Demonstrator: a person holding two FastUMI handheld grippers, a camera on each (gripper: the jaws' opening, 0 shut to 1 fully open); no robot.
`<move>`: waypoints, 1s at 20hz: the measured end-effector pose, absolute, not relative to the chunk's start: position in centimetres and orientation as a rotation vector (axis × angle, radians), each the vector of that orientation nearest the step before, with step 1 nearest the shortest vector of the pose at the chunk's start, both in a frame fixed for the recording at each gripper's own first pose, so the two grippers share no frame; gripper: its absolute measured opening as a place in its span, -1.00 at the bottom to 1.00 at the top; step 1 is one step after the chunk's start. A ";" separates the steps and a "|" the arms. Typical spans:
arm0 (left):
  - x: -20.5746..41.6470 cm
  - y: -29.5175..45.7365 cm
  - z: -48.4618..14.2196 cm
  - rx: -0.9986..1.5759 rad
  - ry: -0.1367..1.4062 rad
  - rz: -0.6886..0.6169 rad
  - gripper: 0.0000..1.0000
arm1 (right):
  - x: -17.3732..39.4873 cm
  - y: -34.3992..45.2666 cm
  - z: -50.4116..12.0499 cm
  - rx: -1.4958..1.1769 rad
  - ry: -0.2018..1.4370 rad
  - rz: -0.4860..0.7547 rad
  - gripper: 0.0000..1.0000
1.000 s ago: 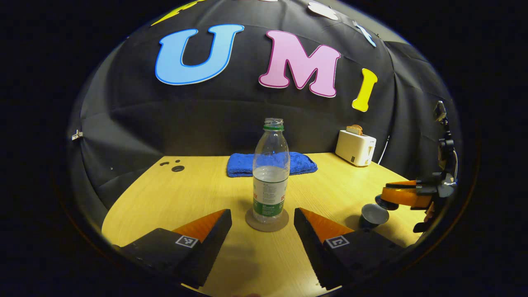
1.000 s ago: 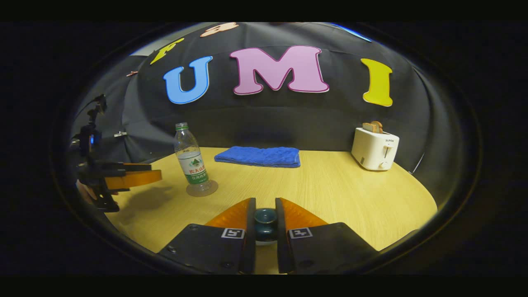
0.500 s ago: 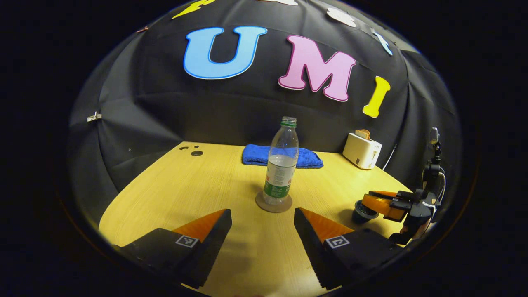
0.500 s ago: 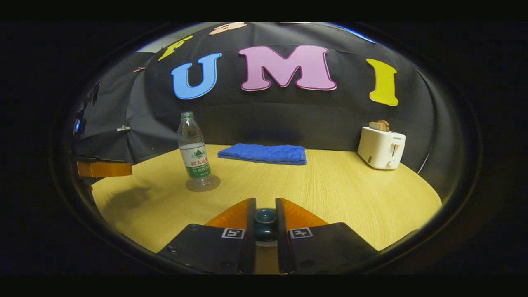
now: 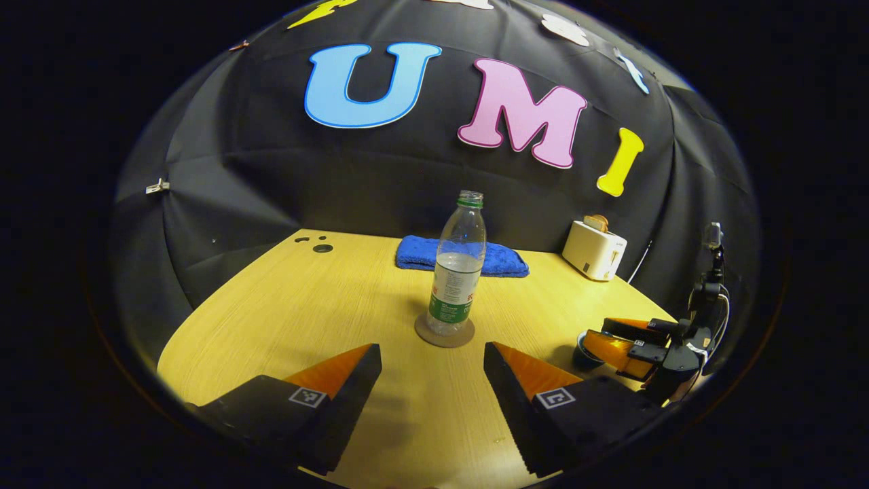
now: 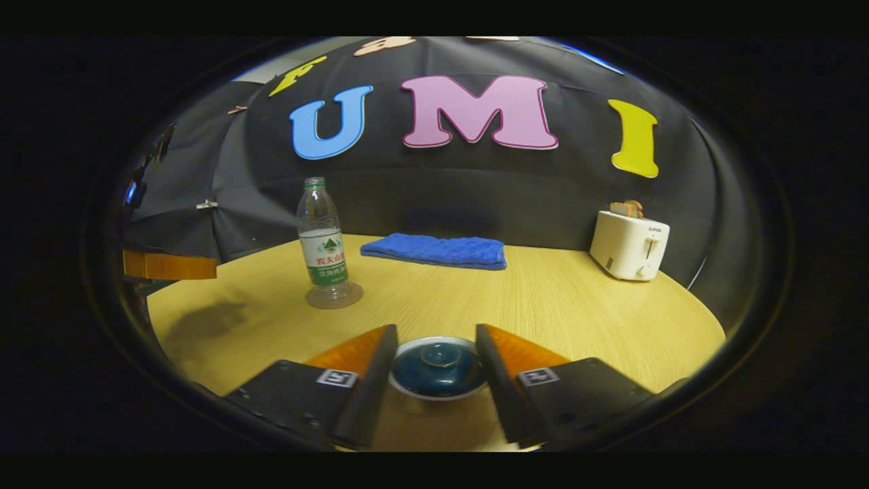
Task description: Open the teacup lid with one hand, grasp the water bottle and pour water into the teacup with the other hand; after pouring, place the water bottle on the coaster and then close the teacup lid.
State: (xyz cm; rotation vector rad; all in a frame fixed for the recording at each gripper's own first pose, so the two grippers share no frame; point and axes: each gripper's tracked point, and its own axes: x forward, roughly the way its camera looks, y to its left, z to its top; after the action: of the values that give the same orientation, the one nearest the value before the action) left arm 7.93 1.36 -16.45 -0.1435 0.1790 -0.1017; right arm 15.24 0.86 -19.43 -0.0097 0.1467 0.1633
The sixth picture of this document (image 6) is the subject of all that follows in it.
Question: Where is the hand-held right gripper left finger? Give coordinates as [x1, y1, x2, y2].
[227, 324, 399, 449]

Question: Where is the white toaster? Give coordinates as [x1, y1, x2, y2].
[589, 210, 671, 282]

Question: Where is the grey ceramic teacup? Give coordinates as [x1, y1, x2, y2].
[389, 336, 488, 401]

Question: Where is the blue folded towel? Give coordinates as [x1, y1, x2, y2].
[360, 233, 508, 271]

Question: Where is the dark round teacup lid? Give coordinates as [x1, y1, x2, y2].
[394, 342, 484, 397]

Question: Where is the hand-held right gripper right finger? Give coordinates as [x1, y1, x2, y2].
[475, 323, 656, 449]

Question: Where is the clear plastic water bottle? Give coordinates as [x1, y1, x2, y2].
[297, 177, 350, 303]

